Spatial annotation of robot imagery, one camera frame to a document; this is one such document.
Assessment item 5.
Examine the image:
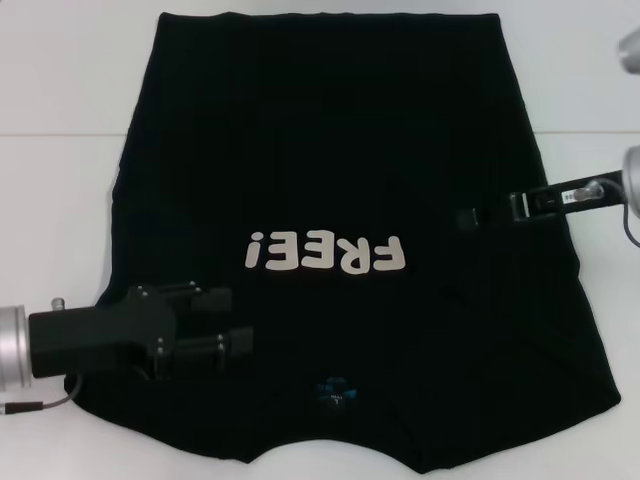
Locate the left gripper cable with plug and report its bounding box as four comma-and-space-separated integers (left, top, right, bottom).
0, 296, 85, 416

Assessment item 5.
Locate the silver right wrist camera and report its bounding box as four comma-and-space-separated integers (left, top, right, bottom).
616, 32, 640, 77

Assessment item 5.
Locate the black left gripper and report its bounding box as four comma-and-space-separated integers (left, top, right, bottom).
28, 281, 257, 382

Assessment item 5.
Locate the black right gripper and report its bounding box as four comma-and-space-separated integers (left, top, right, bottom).
456, 169, 627, 233

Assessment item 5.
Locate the black shirt with FREE print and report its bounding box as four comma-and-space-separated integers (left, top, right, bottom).
74, 10, 624, 464

